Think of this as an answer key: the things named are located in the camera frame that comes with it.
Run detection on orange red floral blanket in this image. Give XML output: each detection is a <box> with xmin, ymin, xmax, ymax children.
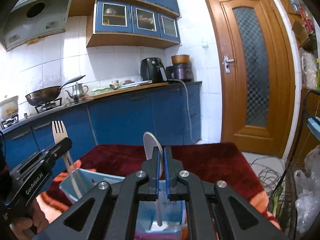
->
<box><xmin>36</xmin><ymin>147</ymin><xmax>285</xmax><ymax>239</ymax></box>

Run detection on range hood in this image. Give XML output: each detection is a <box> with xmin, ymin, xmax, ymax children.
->
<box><xmin>1</xmin><ymin>0</ymin><xmax>72</xmax><ymax>51</ymax></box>

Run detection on beige plastic spoon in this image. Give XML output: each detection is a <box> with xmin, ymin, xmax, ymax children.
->
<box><xmin>143</xmin><ymin>132</ymin><xmax>163</xmax><ymax>227</ymax></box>

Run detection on black air fryer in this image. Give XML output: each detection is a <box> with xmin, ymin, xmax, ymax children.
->
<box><xmin>140</xmin><ymin>57</ymin><xmax>164</xmax><ymax>83</ymax></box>

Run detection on beige plastic fork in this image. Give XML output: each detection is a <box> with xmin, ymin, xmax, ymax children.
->
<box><xmin>52</xmin><ymin>121</ymin><xmax>82</xmax><ymax>199</ymax></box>

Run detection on blue utensil holder box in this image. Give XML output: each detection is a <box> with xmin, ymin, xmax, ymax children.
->
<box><xmin>53</xmin><ymin>169</ymin><xmax>187</xmax><ymax>239</ymax></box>

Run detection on blue lower kitchen cabinets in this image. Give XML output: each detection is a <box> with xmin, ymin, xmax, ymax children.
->
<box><xmin>1</xmin><ymin>82</ymin><xmax>201</xmax><ymax>168</ymax></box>

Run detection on clear plastic bags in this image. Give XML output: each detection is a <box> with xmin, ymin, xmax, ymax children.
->
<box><xmin>294</xmin><ymin>145</ymin><xmax>319</xmax><ymax>234</ymax></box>

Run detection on rice cooker with brown pot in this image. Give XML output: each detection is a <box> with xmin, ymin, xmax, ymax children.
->
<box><xmin>166</xmin><ymin>54</ymin><xmax>194</xmax><ymax>82</ymax></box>

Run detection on wooden door with glass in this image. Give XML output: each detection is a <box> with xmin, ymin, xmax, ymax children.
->
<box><xmin>205</xmin><ymin>0</ymin><xmax>295</xmax><ymax>158</ymax></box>

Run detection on person left hand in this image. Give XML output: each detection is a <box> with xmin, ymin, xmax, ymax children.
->
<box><xmin>10</xmin><ymin>199</ymin><xmax>49</xmax><ymax>240</ymax></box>

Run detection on steel kettle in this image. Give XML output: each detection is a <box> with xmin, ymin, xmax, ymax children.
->
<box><xmin>65</xmin><ymin>83</ymin><xmax>89</xmax><ymax>101</ymax></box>

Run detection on white power cable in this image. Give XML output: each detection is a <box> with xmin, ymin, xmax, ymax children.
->
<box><xmin>167</xmin><ymin>78</ymin><xmax>194</xmax><ymax>140</ymax></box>

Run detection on black metal trolley rack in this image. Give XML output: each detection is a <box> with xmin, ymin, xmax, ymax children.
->
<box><xmin>281</xmin><ymin>88</ymin><xmax>319</xmax><ymax>239</ymax></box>

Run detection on black wok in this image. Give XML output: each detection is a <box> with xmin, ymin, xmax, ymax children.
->
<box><xmin>25</xmin><ymin>75</ymin><xmax>85</xmax><ymax>107</ymax></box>

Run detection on wooden wall shelf with bottles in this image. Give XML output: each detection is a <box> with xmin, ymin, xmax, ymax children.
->
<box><xmin>280</xmin><ymin>0</ymin><xmax>317</xmax><ymax>52</ymax></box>

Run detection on white pot on stove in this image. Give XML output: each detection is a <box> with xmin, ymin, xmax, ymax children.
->
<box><xmin>0</xmin><ymin>96</ymin><xmax>18</xmax><ymax>122</ymax></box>

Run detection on blue upper wall cabinets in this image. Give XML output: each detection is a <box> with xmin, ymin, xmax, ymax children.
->
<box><xmin>68</xmin><ymin>0</ymin><xmax>181</xmax><ymax>49</ymax></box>

